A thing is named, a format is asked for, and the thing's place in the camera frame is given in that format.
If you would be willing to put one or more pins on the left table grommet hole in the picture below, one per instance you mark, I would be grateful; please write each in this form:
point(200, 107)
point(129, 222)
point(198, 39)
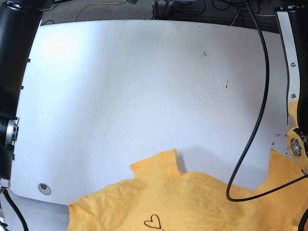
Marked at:
point(44, 189)

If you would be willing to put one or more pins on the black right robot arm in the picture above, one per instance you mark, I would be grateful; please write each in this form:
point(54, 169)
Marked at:
point(19, 21)

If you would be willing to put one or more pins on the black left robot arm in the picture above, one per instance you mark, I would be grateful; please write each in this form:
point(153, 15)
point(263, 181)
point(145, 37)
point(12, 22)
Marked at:
point(292, 19)

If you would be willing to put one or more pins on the yellow T-shirt with script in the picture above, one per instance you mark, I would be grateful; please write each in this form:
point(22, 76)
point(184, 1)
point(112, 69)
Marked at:
point(161, 198)

